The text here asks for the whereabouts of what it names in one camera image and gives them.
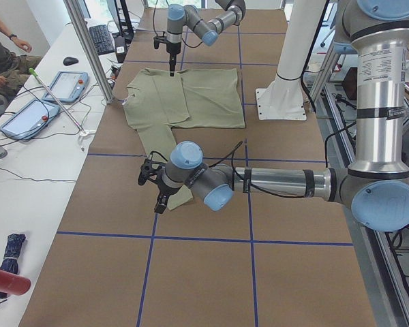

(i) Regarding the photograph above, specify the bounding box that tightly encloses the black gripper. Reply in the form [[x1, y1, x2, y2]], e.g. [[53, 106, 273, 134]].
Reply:
[[166, 42, 181, 76], [154, 184, 180, 214]]

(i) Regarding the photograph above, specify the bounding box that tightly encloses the black keyboard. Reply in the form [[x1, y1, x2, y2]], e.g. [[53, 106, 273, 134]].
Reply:
[[89, 25, 115, 55]]

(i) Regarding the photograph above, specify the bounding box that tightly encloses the aluminium frame post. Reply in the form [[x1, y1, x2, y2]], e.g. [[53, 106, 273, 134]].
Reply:
[[63, 0, 114, 104]]

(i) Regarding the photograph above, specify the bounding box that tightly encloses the black computer mouse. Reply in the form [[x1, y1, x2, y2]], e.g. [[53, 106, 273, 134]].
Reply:
[[63, 57, 79, 66]]

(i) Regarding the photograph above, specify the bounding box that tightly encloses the far blue teach pendant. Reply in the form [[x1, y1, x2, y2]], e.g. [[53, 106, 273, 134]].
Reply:
[[48, 71, 89, 103]]

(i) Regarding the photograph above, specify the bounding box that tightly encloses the seated person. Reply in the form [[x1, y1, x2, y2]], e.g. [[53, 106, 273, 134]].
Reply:
[[0, 19, 42, 99]]

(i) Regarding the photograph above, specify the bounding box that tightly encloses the blue teach pendant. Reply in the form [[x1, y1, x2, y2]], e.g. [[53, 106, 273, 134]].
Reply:
[[0, 99, 60, 140], [48, 71, 89, 103]]

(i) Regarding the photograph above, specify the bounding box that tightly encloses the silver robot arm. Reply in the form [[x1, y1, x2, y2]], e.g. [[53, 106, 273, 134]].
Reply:
[[163, 0, 246, 77], [138, 1, 409, 232]]

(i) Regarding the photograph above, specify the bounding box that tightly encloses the red cylinder bottle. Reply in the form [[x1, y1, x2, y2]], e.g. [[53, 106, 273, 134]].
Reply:
[[0, 269, 31, 296]]

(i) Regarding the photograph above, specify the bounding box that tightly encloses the brown box beside table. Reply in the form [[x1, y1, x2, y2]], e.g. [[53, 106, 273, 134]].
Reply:
[[342, 67, 358, 101]]

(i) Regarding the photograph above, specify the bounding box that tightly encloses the near blue teach pendant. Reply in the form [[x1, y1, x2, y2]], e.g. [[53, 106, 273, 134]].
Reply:
[[0, 99, 60, 140]]

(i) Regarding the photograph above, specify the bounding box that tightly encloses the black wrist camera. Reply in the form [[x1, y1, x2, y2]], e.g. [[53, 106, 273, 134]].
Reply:
[[153, 31, 167, 50], [138, 158, 166, 186]]

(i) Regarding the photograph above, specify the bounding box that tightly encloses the metal reach stick green tip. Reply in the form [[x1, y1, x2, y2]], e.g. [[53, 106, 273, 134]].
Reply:
[[29, 68, 95, 152]]

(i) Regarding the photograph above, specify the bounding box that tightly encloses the black power adapter with label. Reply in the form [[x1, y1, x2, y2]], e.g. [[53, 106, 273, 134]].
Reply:
[[114, 35, 127, 63]]

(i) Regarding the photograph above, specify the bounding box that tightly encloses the olive green long-sleeve shirt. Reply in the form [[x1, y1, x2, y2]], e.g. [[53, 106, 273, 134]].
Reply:
[[123, 68, 245, 211]]

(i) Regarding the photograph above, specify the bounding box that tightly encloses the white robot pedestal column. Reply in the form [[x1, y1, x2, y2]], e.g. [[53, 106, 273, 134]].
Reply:
[[256, 0, 328, 121]]

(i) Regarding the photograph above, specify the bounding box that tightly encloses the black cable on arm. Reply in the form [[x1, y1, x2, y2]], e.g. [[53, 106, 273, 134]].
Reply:
[[146, 139, 359, 199]]

